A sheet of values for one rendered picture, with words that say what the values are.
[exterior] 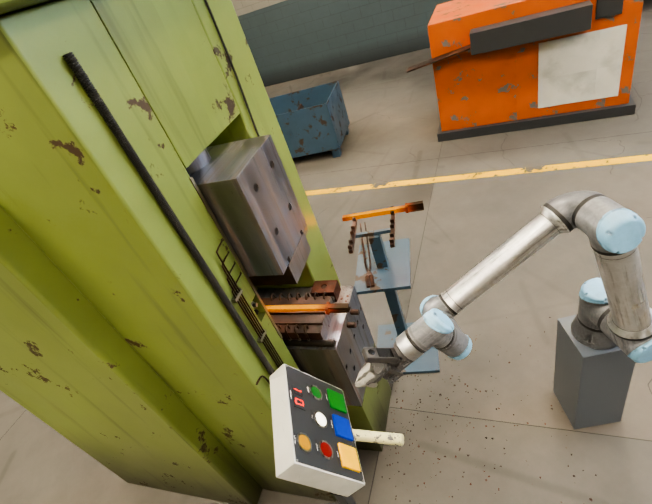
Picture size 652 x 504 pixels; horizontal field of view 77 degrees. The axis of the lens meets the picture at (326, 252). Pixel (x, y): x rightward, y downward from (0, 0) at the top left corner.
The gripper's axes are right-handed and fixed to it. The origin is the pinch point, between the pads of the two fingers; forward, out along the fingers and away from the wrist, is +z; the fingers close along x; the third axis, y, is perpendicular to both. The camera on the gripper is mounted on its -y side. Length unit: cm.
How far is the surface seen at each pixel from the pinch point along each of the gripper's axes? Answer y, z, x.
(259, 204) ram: -54, -20, 35
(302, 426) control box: -17.0, 11.1, -14.9
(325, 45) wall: 108, -76, 842
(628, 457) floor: 144, -35, -9
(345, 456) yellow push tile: -1.3, 10.3, -20.5
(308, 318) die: 0.1, 15.8, 44.9
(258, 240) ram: -47, -10, 32
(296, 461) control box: -20.9, 11.1, -26.3
